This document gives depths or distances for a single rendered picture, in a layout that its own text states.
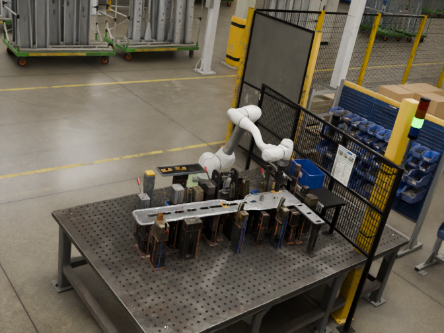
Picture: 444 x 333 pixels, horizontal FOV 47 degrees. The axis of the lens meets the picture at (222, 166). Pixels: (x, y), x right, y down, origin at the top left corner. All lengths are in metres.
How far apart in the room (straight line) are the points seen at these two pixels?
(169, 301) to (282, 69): 3.75
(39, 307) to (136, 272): 1.07
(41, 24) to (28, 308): 6.74
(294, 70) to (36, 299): 3.79
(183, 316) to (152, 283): 0.36
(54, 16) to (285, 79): 5.52
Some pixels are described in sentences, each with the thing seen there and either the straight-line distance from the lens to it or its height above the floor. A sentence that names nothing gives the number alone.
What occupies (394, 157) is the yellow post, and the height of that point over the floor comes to 1.58.
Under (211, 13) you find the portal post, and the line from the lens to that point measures 10.68.
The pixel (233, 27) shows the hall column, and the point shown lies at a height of 0.87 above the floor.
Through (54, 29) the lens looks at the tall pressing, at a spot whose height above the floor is 0.59.
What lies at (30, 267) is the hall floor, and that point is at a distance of 4.76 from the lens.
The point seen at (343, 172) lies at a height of 1.25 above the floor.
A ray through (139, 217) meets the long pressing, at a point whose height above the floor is 1.00.
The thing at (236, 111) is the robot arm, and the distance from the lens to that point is 4.18.
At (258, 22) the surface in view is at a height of 1.85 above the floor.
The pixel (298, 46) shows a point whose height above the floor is 1.76.
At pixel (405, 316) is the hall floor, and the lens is 5.05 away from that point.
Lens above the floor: 2.92
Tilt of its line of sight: 26 degrees down
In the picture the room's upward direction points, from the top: 10 degrees clockwise
